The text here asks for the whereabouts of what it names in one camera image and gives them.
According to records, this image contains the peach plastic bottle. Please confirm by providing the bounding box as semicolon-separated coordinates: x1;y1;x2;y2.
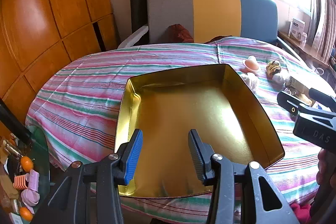
243;55;260;73

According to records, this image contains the dark red cloth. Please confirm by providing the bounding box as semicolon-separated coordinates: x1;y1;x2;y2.
165;24;195;43

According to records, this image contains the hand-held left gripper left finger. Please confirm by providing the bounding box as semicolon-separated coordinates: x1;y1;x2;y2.
33;129;144;224

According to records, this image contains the wooden wardrobe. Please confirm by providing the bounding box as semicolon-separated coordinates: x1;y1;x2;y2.
0;0;118;132

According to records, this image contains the pink hair roller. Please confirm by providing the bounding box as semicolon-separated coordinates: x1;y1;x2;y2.
21;189;40;206
28;170;40;191

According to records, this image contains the small cardboard box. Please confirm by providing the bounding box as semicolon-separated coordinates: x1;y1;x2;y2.
285;76;319;106

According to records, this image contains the black rolled mat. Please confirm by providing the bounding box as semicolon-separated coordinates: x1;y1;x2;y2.
129;0;149;42

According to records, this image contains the gold metal tin box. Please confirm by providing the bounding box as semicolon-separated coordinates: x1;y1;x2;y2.
114;64;286;199

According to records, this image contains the black pole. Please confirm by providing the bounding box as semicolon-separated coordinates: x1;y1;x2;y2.
0;98;32;146

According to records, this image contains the striped window curtain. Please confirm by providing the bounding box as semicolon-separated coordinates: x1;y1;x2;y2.
311;0;336;62

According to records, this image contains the orange fruit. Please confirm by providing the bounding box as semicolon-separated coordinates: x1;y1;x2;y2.
20;156;34;171
19;207;34;222

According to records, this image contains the yellow brown towel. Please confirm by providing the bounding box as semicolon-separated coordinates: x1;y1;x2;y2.
266;60;282;76

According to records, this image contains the glass side table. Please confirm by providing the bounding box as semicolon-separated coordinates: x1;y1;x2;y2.
0;124;50;224

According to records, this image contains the wooden desk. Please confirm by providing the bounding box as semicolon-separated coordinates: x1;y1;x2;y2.
277;30;331;69

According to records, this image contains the striped pink green bedsheet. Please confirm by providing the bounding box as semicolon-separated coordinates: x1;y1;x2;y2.
25;36;336;223

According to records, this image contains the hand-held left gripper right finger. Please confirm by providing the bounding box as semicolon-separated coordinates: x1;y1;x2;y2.
188;129;301;224

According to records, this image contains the white box with label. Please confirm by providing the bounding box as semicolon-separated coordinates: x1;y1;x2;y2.
288;18;305;42

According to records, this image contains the grey yellow blue headboard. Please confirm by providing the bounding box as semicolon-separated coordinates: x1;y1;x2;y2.
146;0;279;45

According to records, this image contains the salmon ribbed hair roller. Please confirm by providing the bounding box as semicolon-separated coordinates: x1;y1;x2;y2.
14;174;30;190

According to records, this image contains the large clear plastic bag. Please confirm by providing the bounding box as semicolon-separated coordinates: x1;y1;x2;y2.
240;72;259;90

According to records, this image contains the person's right hand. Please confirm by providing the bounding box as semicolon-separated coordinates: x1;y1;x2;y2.
316;148;336;189

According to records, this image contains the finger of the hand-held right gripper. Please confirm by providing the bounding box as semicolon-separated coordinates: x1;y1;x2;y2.
277;91;302;117
308;88;336;110

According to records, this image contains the bright red cloth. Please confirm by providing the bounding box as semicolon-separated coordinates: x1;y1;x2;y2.
290;202;313;224

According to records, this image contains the person's right forearm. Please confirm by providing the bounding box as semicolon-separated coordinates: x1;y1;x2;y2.
309;179;336;218

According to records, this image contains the white curved bed rail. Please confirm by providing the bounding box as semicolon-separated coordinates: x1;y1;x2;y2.
117;26;150;48

